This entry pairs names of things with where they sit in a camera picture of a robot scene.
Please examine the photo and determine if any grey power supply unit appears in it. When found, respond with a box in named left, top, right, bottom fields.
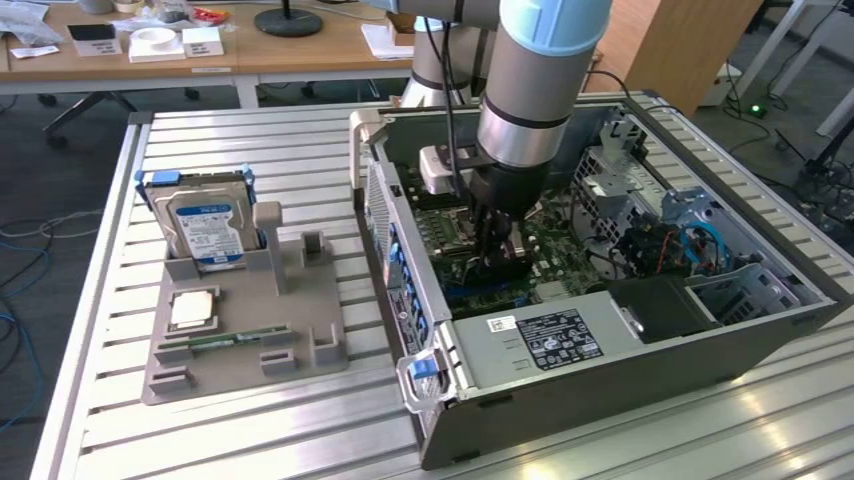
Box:
left=445, top=293, right=650, bottom=392

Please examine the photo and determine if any white table frame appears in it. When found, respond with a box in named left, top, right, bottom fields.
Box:
left=726, top=0, right=854, bottom=136

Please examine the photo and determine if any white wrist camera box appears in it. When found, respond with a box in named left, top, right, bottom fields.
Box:
left=418, top=145, right=469, bottom=195

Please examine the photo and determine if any black round lamp base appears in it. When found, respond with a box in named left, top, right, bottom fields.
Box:
left=252, top=0, right=325, bottom=38

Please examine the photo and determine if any silver CPU chip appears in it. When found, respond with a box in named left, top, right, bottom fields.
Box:
left=168, top=292, right=216, bottom=329

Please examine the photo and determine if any white floor box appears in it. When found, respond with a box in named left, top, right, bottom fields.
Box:
left=708, top=64, right=744, bottom=109

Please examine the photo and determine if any blue floor cable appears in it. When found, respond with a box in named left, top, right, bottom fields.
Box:
left=0, top=239, right=52, bottom=431

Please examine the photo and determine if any wooden desk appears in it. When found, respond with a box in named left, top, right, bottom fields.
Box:
left=0, top=0, right=602, bottom=96

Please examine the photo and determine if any CPU socket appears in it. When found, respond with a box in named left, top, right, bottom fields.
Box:
left=447, top=207, right=483, bottom=251

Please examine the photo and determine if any clear plastic bag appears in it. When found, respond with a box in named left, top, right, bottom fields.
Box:
left=0, top=0, right=66, bottom=47

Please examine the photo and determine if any green RAM stick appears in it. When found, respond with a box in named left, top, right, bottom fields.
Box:
left=159, top=324, right=293, bottom=352

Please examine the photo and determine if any installed RAM stick with label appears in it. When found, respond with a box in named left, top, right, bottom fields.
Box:
left=437, top=243, right=483, bottom=264

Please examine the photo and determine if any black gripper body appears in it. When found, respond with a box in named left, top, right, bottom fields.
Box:
left=466, top=163, right=553, bottom=219

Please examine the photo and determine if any white tape roll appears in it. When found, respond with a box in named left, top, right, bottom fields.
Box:
left=131, top=27, right=176, bottom=51

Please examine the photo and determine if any blue data wire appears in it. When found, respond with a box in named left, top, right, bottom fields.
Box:
left=686, top=219, right=736, bottom=274

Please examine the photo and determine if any flat white box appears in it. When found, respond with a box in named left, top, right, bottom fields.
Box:
left=127, top=42, right=188, bottom=65

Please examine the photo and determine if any open grey PC case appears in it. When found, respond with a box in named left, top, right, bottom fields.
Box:
left=350, top=89, right=854, bottom=471

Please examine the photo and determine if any hard disk in blue caddy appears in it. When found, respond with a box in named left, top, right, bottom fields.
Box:
left=132, top=164, right=262, bottom=275

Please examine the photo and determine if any white paper stack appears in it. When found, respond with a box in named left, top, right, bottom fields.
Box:
left=361, top=22, right=419, bottom=61

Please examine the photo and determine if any white labelled box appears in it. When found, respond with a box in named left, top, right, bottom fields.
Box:
left=180, top=26, right=224, bottom=59

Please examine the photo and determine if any light plastic case handle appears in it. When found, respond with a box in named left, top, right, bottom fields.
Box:
left=397, top=347, right=462, bottom=414

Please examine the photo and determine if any wooden cabinet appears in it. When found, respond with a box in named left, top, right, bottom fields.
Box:
left=586, top=0, right=766, bottom=116

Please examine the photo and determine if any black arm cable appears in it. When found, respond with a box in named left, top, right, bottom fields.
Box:
left=423, top=14, right=469, bottom=201

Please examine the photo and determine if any perforated metal drive cage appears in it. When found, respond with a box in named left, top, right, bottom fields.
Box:
left=571, top=117, right=669, bottom=239

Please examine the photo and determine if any grey plastic parts rack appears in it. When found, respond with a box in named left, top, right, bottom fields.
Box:
left=139, top=199, right=353, bottom=406

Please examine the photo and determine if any green motherboard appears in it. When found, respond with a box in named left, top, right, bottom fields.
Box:
left=399, top=169, right=615, bottom=321

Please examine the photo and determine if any metal disk bay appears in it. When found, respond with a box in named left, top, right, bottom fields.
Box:
left=683, top=259, right=806, bottom=326

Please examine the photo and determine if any white floor cable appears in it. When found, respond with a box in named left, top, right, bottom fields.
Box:
left=0, top=207, right=106, bottom=241

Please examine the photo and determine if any black and white sign box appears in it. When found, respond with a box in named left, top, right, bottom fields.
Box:
left=66, top=23, right=124, bottom=58

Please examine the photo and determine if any black cable behind case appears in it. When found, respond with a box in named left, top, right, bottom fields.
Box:
left=579, top=71, right=675, bottom=115

